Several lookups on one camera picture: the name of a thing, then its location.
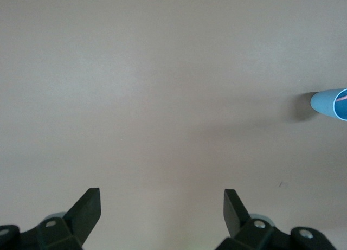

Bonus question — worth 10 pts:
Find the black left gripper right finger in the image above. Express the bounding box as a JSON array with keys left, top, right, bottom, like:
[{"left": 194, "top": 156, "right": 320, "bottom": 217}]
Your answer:
[{"left": 216, "top": 189, "right": 337, "bottom": 250}]

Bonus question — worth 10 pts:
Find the blue cup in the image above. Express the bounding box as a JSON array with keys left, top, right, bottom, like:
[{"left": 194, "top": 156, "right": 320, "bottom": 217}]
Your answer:
[{"left": 310, "top": 88, "right": 347, "bottom": 121}]

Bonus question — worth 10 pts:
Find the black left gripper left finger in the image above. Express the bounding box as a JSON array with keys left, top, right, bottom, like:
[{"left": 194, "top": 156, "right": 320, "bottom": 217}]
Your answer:
[{"left": 0, "top": 188, "right": 102, "bottom": 250}]

